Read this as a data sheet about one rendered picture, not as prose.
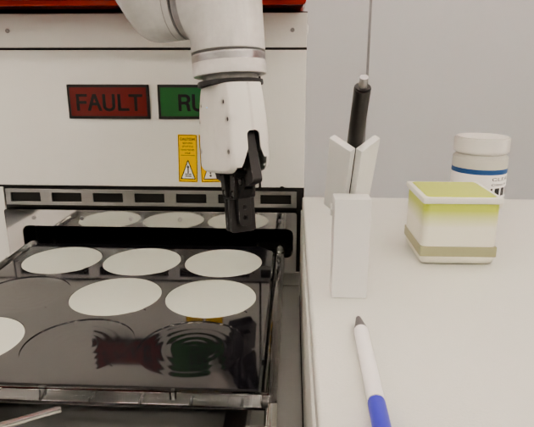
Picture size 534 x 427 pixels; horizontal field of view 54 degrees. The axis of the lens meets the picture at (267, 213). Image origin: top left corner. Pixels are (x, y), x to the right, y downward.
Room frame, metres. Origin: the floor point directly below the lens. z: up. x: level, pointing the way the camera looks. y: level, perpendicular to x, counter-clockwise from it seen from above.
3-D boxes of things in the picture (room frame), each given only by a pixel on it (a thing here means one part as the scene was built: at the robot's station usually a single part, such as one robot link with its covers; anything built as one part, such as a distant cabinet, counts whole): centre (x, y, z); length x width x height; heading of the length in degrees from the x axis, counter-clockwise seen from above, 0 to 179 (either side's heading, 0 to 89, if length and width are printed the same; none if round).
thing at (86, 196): (0.76, 0.18, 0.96); 0.44 x 0.01 x 0.02; 87
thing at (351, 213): (0.42, -0.07, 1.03); 0.06 x 0.04 x 0.13; 177
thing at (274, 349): (0.53, -0.01, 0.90); 0.37 x 0.01 x 0.01; 177
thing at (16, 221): (0.76, 0.18, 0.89); 0.44 x 0.02 x 0.10; 87
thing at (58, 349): (0.55, 0.17, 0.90); 0.34 x 0.34 x 0.01; 87
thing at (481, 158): (0.70, -0.29, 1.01); 0.07 x 0.07 x 0.10
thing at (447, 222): (0.51, -0.18, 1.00); 0.07 x 0.07 x 0.07; 88
